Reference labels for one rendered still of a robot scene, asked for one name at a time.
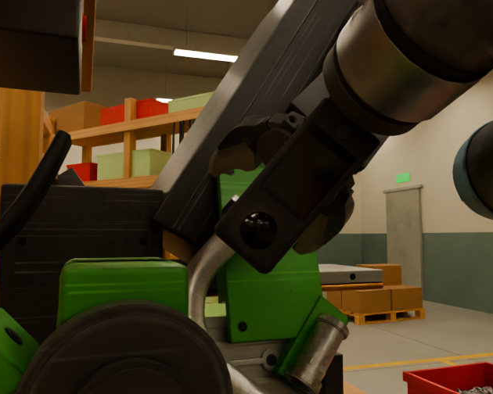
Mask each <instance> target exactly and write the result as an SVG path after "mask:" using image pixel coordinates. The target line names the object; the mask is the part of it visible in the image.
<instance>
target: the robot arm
mask: <svg viewBox="0 0 493 394"><path fill-rule="evenodd" d="M356 1H357V2H359V3H360V4H361V5H362V6H361V7H360V8H358V9H357V10H356V11H355V12H354V14H353V15H352V17H351V18H350V19H349V20H348V22H347V24H346V25H345V26H344V28H343V30H342V31H341V32H340V34H339V37H338V39H337V41H336V43H335V44H334V46H333V47H332V48H331V49H330V51H329V52H328V54H327V56H326V58H325V61H324V64H323V71H322V72H321V73H320V74H319V75H318V76H317V77H316V78H315V79H314V80H313V81H312V82H311V83H310V84H309V85H308V86H307V87H306V88H305V89H304V90H303V91H302V92H301V93H300V94H299V95H298V96H297V97H296V98H295V99H294V100H293V101H292V102H291V103H290V104H289V106H288V109H287V110H286V111H285V113H287V114H286V115H283V114H279V113H277V114H275V115H274V116H273V117H271V116H270V115H268V116H266V117H263V116H259V115H254V116H249V117H247V118H246V119H244V120H242V121H241V122H239V123H238V124H237V125H236V126H235V127H234V128H233V129H232V130H231V131H230V132H229V133H228V134H227V135H226V136H225V138H224V139H223V140H222V142H221V143H220V145H219V146H218V147H217V149H216V150H215V151H214V153H213V155H212V156H211V159H210V162H209V167H208V171H209V173H210V174H211V175H212V176H213V177H214V178H215V179H216V178H218V177H219V176H220V175H221V174H229V173H230V172H231V171H233V170H234V169H240V170H244V171H246V172H247V171H252V170H255V169H256V168H257V167H258V166H259V165H260V164H261V163H262V162H263V164H264V165H265V166H266V167H265V168H264V169H263V170H262V171H261V172H260V173H259V174H258V176H257V177H256V178H255V179H254V180H253V182H252V183H251V184H250V185H249V187H248V188H247V189H246V190H245V191H244V193H243V194H242V195H241V196H240V197H239V198H238V199H237V200H236V201H235V203H234V204H233V205H232V206H231V208H230V209H229V210H228V211H227V212H226V214H225V215H224V216H223V217H222V218H221V219H220V220H219V221H218V222H217V224H216V225H215V227H214V232H215V234H216V235H217V236H218V237H219V238H220V239H221V240H222V241H223V242H224V243H225V244H226V245H228V246H229V247H230V248H231V249H232V250H234V251H235V252H236V253H237V254H238V255H239V256H241V257H242V258H243V259H244V260H245V261H247V262H248V264H249V265H251V266H252V267H253V268H254V269H255V270H257V271H258V272H259V273H261V274H268V273H269V272H271V271H272V269H273V268H274V267H275V266H276V265H277V263H278V262H279V261H280V260H281V259H282V258H283V257H284V256H285V255H286V253H287V252H288V251H289V250H290V248H291V247H292V246H293V249H294V250H295V251H296V252H297V253H299V254H300V255H304V254H308V253H313V252H314V251H316V250H318V249H319V248H321V247H322V246H323V245H325V244H326V243H327V242H329V241H330V240H331V239H332V238H334V237H335V236H336V235H337V234H339V233H340V231H341V230H342V229H343V227H344V225H345V224H346V223H347V222H348V220H349V219H350V217H351V215H352V213H353V210H354V199H353V197H352V194H353V193H354V190H353V189H352V187H353V186H354V184H355V182H354V178H353V175H356V174H357V173H358V172H359V171H360V172H361V171H363V170H364V169H365V168H366V167H367V165H368V164H369V162H370V161H371V160H372V158H373V157H374V155H375V154H376V153H377V152H378V151H379V149H380V148H381V146H382V145H383V144H384V142H385V141H386V140H387V139H388V138H389V136H396V135H401V134H405V133H407V132H409V131H410V130H411V129H413V128H414V127H415V126H416V125H417V124H419V123H420V122H421V121H425V120H430V119H432V118H433V117H434V116H436V115H437V114H438V113H439V112H440V111H441V110H443V109H444V108H446V107H447V106H448V105H450V104H451V103H452V102H454V101H455V100H456V99H457V98H458V97H459V96H461V95H462V94H464V93H465V92H466V91H468V90H469V89H470V88H472V87H473V86H474V85H475V84H476V83H478V82H479V81H480V80H482V79H483V78H484V77H486V76H487V74H488V73H489V72H490V71H492V70H493V0H356ZM452 176H453V181H454V185H455V189H456V191H457V192H458V194H459V197H460V199H461V201H463V202H464V203H465V204H466V205H467V206H468V207H469V208H470V209H471V210H472V211H473V212H475V213H477V214H479V215H481V216H482V217H485V218H488V219H489V220H493V120H492V121H489V122H487V123H485V124H483V125H481V126H480V127H478V128H477V129H476V130H475V131H474V132H473V133H472V134H471V135H470V137H469V138H468V139H467V140H466V141H465V142H464V143H463V144H462V146H461V147H460V149H459V150H458V152H457V154H456V156H455V160H454V163H453V169H452ZM295 242H296V244H295ZM294 244H295V245H294Z"/></svg>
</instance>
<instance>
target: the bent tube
mask: <svg viewBox="0 0 493 394"><path fill-rule="evenodd" d="M238 198H239V196H237V195H234V196H233V197H232V198H231V199H230V200H229V202H228V203H227V204H226V205H225V206H224V208H223V209H222V211H223V212H224V213H226V212H227V211H228V210H229V209H230V208H231V206H232V205H233V204H234V203H235V201H236V200H237V199H238ZM234 253H235V251H234V250H232V249H231V248H230V247H229V246H228V245H226V244H225V243H224V242H223V241H222V240H221V239H220V238H219V237H218V236H217V235H216V234H215V233H214V234H213V236H212V237H211V238H210V239H209V240H208V241H207V242H206V243H205V244H204V245H203V246H202V248H201V249H200V250H199V251H198V252H197V253H196V254H195V255H194V257H193V258H192V259H191V260H190V261H189V263H188V265H187V270H188V272H189V318H191V319H192V320H193V321H195V322H196V323H197V324H198V325H199V326H200V327H201V328H202V329H204V330H205V331H206V332H207V334H209V333H208V331H207V326H206V321H205V314H204V307H205V300H206V296H207V291H208V289H209V287H210V284H211V282H212V280H213V279H214V277H215V275H216V274H217V273H218V272H219V270H220V269H221V268H222V267H223V266H224V265H225V264H226V263H227V262H228V260H229V259H230V258H231V257H232V256H233V254H234ZM225 362H226V363H227V366H228V369H229V373H230V376H231V381H232V391H233V394H270V393H268V392H267V391H265V390H264V389H263V388H262V387H260V386H259V385H258V384H257V383H256V382H254V381H253V380H252V379H250V378H249V377H247V376H246V375H245V374H244V373H243V372H242V371H240V370H239V369H238V368H236V367H235V366H234V365H232V364H231V363H229V362H228V361H227V360H226V359H225Z"/></svg>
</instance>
